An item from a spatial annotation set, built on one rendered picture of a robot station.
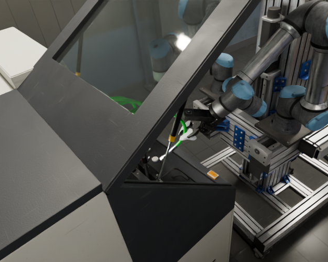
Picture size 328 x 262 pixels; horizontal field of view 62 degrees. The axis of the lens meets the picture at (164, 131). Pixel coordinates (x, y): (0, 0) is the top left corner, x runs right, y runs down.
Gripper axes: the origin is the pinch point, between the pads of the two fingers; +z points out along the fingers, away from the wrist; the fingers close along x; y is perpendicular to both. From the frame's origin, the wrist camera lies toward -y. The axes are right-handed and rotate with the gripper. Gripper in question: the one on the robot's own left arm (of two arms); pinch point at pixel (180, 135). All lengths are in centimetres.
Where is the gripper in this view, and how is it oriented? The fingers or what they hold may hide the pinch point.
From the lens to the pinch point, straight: 117.9
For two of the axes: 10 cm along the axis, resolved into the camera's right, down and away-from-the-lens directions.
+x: -1.1, -7.9, 6.1
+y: 7.7, 3.2, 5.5
